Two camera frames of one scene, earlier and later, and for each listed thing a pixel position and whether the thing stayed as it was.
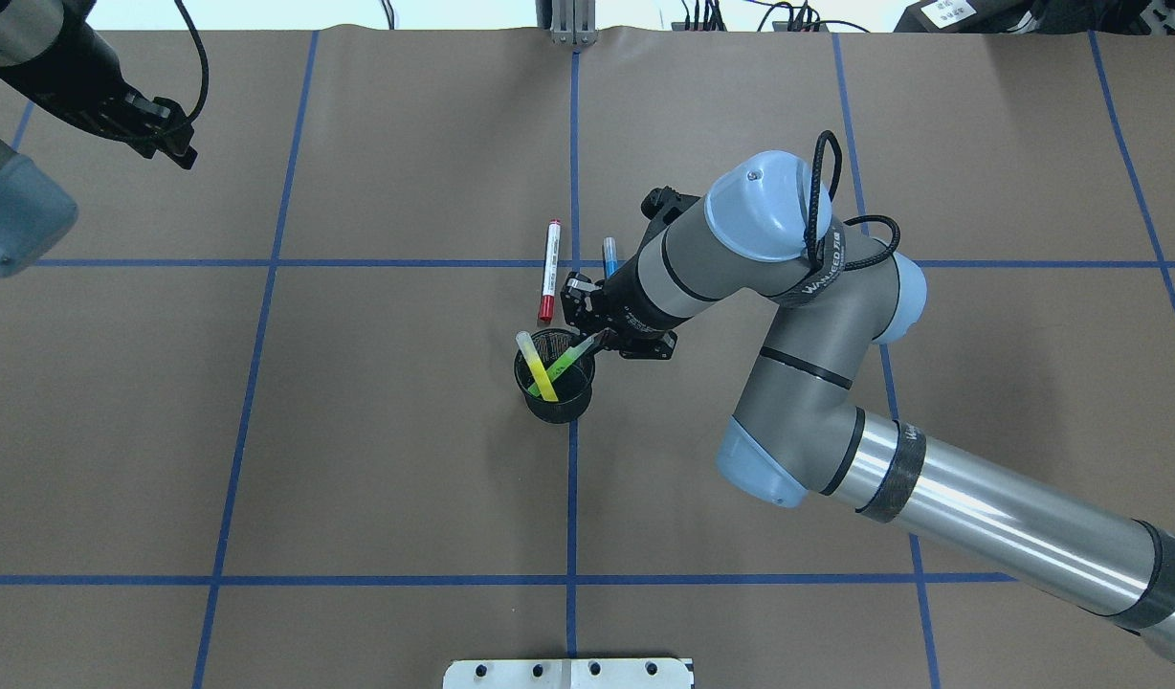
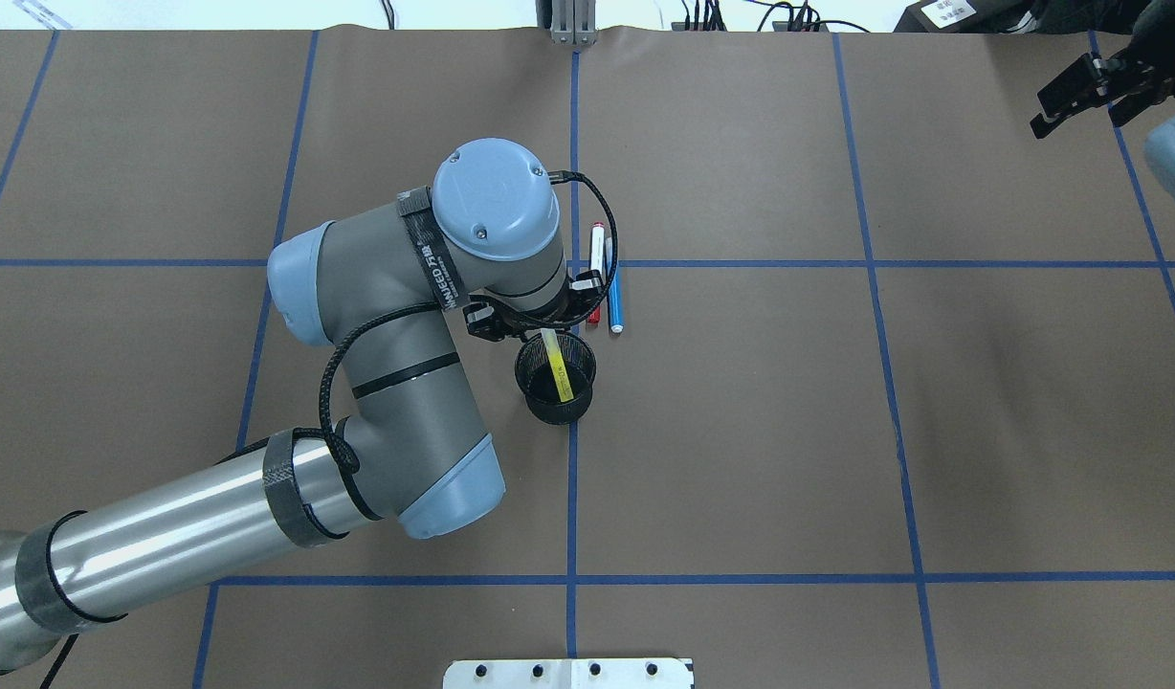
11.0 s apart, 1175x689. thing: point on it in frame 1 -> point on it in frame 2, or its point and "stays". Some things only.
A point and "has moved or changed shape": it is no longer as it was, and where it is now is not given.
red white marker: x=546 y=300 has moved or changed shape
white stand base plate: x=567 y=674 stays
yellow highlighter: x=536 y=367 -> x=558 y=364
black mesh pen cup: x=573 y=385 stays
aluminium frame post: x=573 y=22 stays
